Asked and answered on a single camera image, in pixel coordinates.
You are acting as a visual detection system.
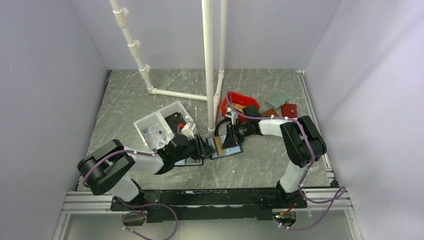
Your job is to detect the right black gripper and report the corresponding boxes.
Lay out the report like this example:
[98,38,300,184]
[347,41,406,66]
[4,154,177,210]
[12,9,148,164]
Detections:
[221,122,252,150]

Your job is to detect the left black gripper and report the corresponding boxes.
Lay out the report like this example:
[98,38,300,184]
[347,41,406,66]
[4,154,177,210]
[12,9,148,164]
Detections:
[173,133,216,163]

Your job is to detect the blue card holder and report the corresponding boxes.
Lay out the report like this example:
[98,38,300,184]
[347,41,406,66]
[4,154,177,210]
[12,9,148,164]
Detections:
[206,135,243,160]

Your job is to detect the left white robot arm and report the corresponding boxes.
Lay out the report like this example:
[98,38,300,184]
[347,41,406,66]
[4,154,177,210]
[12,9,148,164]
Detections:
[77,133,215,210]

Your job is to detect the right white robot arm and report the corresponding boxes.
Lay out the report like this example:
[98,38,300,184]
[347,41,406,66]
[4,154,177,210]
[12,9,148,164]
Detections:
[222,105,327,208]

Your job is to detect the gold striped credit card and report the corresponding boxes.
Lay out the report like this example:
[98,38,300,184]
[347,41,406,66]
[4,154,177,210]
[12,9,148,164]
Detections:
[211,135,226,158]

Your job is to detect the open black card holder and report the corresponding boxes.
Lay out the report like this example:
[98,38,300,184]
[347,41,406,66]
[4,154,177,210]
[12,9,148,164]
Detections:
[174,158,204,167]

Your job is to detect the brown leather card holder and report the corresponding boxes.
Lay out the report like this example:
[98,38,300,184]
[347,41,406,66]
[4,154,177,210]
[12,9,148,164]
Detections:
[261,108,280,118]

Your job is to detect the silver cards in bin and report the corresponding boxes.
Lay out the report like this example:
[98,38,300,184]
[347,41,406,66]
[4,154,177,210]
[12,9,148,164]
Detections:
[141,126,167,149]

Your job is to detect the grey-green card holder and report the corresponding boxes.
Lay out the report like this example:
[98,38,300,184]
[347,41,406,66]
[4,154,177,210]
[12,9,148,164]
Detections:
[265,92,290,110]

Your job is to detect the red leather card holder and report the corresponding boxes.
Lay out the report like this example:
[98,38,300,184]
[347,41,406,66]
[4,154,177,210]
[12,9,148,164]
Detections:
[281,103,298,118]

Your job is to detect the red plastic bin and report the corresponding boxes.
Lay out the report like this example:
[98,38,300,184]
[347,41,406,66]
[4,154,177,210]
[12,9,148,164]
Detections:
[219,91,261,118]

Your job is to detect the black wallet in bin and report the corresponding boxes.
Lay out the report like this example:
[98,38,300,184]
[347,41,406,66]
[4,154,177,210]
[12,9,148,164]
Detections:
[164,112,188,134]

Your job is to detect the clear plastic two-compartment bin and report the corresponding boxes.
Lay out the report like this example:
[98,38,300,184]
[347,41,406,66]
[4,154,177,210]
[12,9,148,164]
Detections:
[133,100,194,150]

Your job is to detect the coiled black cable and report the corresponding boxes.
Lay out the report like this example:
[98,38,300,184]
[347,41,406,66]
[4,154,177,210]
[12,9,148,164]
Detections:
[213,118,234,138]

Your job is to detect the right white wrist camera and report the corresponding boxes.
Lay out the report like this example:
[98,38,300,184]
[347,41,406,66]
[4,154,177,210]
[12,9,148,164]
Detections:
[224,107,239,125]

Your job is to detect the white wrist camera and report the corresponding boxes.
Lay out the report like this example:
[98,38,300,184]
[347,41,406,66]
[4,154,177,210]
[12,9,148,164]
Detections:
[177,121,197,140]
[224,107,239,125]

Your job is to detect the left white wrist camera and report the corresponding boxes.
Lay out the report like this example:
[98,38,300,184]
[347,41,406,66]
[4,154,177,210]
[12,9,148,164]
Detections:
[177,121,197,140]

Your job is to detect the white PVC pipe frame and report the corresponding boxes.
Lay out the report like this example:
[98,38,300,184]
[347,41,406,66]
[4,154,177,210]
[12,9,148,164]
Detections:
[110,0,225,134]

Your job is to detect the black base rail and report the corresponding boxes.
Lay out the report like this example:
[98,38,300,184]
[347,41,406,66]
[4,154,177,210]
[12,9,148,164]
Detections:
[110,187,308,223]

